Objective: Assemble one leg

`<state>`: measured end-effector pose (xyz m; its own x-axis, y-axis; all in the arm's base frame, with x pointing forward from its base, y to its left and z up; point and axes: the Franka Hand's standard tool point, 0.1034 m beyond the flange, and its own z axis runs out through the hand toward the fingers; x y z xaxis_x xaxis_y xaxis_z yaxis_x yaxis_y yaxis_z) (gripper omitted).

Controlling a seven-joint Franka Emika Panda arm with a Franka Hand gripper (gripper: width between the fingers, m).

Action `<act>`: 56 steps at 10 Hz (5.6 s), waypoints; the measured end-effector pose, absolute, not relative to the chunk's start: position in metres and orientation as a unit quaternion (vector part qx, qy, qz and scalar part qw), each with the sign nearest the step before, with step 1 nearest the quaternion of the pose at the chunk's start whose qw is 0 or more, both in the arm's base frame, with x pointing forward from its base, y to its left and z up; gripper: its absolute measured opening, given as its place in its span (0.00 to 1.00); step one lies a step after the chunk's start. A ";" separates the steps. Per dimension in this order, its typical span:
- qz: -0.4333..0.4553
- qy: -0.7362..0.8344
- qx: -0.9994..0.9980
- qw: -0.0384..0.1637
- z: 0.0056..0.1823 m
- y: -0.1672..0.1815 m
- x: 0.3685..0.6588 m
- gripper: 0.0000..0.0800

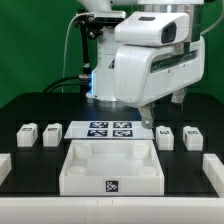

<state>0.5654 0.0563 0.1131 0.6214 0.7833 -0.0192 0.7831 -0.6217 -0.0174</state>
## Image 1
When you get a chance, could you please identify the white left fence block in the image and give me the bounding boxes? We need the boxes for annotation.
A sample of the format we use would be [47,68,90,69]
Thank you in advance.
[0,154,12,185]

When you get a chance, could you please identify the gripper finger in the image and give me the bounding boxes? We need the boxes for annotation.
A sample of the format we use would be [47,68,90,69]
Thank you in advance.
[139,104,154,129]
[169,88,185,114]

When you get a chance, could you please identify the black base cables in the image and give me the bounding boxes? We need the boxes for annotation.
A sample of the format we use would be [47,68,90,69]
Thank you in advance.
[43,75,92,94]

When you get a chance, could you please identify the white fence block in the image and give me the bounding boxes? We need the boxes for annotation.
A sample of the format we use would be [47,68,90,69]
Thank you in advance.
[0,154,12,185]
[202,154,224,198]

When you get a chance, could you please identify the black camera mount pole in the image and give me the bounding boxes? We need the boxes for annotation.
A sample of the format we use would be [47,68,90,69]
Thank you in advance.
[80,24,91,75]

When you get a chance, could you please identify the white right fence block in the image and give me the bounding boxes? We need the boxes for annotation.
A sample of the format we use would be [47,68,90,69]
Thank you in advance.
[202,154,224,198]

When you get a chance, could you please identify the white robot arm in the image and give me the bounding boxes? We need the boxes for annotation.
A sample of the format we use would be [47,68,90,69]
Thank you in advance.
[77,0,205,129]

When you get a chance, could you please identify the white thin cable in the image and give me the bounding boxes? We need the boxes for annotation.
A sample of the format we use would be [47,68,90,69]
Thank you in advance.
[61,12,88,94]

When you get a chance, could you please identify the white marker base plate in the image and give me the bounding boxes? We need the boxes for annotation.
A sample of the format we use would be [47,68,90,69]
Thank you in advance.
[64,121,154,140]

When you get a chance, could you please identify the white square tabletop part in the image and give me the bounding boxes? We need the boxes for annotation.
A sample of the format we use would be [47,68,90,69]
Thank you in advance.
[59,140,165,196]

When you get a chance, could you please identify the white front fence wall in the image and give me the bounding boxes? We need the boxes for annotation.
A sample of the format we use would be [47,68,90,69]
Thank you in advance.
[0,197,224,224]

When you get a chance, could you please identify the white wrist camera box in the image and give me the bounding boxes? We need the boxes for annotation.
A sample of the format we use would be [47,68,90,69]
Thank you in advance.
[115,12,190,47]

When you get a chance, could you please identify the black camera on mount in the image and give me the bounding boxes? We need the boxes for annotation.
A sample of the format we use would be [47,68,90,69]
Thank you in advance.
[75,11,126,26]

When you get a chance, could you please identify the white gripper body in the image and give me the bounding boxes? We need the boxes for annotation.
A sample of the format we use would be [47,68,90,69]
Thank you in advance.
[114,37,205,108]

